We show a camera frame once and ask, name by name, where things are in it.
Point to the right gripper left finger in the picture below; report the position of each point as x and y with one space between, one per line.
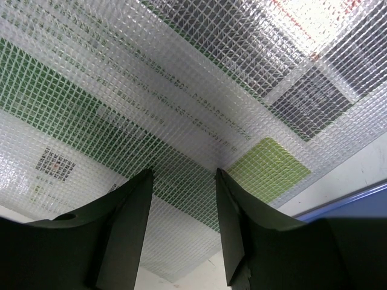
96 246

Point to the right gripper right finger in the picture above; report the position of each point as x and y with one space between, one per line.
266 249

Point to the clear plastic document pouch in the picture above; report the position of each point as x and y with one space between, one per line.
277 93

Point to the dark blue drawer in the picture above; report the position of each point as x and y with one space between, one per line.
367 202

